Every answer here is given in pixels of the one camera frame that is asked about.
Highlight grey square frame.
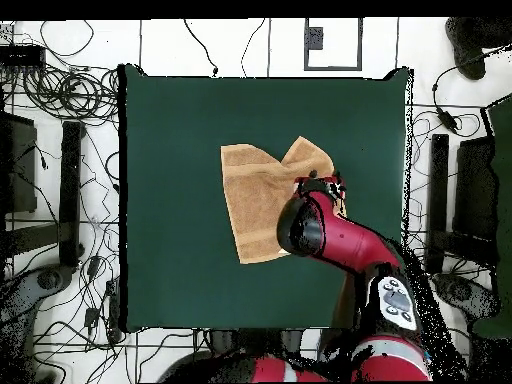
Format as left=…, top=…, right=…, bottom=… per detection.
left=303, top=17, right=364, bottom=72

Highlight black flat panel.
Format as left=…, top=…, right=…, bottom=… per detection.
left=453, top=134, right=499, bottom=241

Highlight black power strip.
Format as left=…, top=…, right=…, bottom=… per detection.
left=106, top=279, right=126, bottom=345

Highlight black cable with adapter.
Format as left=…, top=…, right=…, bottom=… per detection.
left=431, top=45, right=512, bottom=135

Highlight black upright bar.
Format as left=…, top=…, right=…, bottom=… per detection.
left=425, top=133, right=450, bottom=275
left=58, top=119, right=86, bottom=268

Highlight small dark grey square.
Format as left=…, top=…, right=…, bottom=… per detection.
left=305, top=26, right=324, bottom=51

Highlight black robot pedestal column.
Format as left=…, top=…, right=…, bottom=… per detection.
left=207, top=329, right=305, bottom=357

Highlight black square cabinet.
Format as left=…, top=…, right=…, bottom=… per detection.
left=0, top=111, right=38, bottom=215

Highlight black cable with plug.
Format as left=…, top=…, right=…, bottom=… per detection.
left=183, top=18, right=220, bottom=77

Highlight dark green table cloth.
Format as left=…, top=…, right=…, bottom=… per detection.
left=117, top=63, right=415, bottom=333

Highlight coiled black cables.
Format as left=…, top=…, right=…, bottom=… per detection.
left=21, top=65, right=120, bottom=123

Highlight black horizontal beam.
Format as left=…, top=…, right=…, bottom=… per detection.
left=3, top=221, right=75, bottom=257
left=429, top=229, right=497, bottom=267

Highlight tan terry towel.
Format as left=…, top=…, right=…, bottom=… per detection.
left=219, top=135, right=348, bottom=265

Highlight black switch box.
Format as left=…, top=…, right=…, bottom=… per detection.
left=0, top=43, right=47, bottom=69

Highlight dark grey stand base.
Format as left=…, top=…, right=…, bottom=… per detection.
left=433, top=273, right=501, bottom=323
left=0, top=265, right=75, bottom=325

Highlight dark rounded object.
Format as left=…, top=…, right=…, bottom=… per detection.
left=444, top=16, right=512, bottom=81

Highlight dark green cloth cover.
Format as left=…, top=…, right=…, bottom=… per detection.
left=473, top=94, right=512, bottom=340

